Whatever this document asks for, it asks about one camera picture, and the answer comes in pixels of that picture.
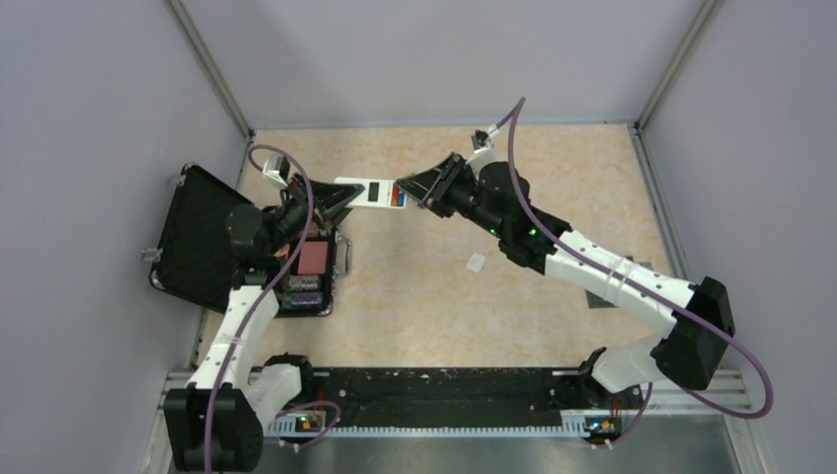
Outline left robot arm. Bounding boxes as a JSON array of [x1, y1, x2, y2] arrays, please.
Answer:
[[163, 175, 365, 473]]

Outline white battery cover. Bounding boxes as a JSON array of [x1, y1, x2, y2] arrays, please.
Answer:
[[466, 253, 487, 274]]

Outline grey brick baseplate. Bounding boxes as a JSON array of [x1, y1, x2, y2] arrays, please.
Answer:
[[584, 256, 653, 309]]

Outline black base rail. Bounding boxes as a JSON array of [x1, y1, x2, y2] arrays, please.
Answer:
[[266, 367, 644, 443]]

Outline black open case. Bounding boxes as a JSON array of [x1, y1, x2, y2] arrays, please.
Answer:
[[149, 164, 340, 318]]

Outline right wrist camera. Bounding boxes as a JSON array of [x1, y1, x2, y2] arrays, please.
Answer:
[[467, 129, 497, 168]]

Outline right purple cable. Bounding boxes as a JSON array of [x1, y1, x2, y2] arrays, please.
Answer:
[[490, 98, 775, 449]]

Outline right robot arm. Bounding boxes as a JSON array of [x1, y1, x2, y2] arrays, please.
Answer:
[[396, 153, 734, 407]]

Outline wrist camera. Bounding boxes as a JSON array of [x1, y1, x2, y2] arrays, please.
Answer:
[[262, 153, 290, 190], [467, 129, 497, 168]]

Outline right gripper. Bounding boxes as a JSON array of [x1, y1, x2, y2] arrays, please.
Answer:
[[395, 155, 506, 240]]

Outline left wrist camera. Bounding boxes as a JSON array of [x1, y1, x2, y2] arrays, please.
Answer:
[[262, 153, 290, 190]]

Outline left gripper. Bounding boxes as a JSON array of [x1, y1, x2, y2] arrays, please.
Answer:
[[267, 171, 367, 254]]

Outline white remote control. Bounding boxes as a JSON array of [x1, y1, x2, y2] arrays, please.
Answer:
[[334, 177, 403, 210]]

